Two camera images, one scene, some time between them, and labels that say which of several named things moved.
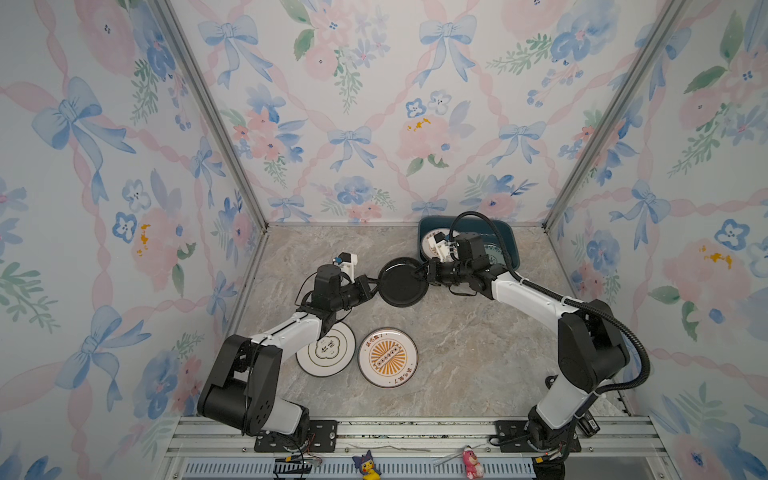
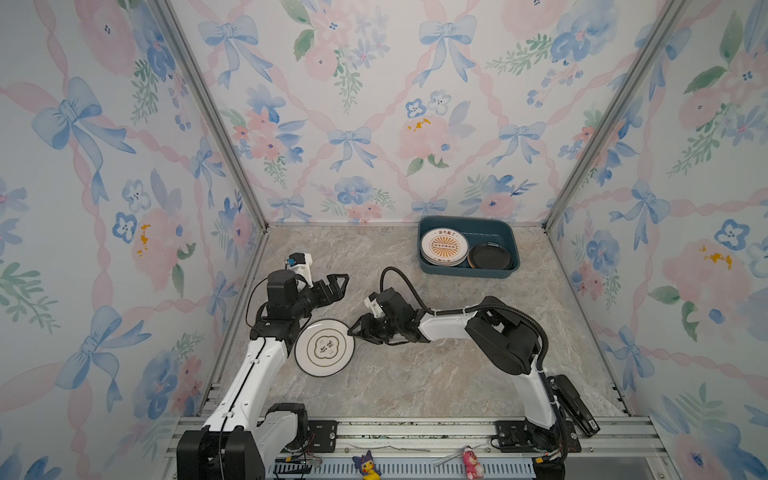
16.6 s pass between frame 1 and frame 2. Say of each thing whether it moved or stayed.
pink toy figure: stayed
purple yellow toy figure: stayed
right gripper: moved
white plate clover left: stayed
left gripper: moved
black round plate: moved
